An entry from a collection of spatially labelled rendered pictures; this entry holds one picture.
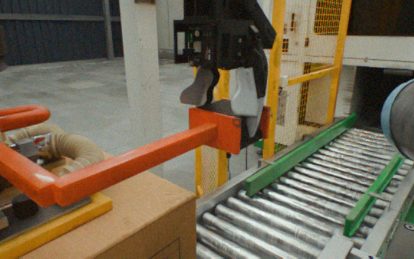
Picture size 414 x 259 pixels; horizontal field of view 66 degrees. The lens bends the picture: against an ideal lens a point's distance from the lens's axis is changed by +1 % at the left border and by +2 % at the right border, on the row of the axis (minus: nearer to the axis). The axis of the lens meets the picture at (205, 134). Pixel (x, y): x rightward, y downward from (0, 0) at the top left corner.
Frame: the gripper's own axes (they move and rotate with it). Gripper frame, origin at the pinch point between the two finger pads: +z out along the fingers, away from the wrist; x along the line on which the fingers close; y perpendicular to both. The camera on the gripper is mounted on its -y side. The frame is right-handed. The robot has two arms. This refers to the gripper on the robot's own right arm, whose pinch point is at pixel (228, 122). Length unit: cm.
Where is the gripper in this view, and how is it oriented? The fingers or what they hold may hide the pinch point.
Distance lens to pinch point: 45.3
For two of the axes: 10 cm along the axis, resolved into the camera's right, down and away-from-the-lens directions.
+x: 7.7, 2.2, -6.0
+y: -6.4, 2.5, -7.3
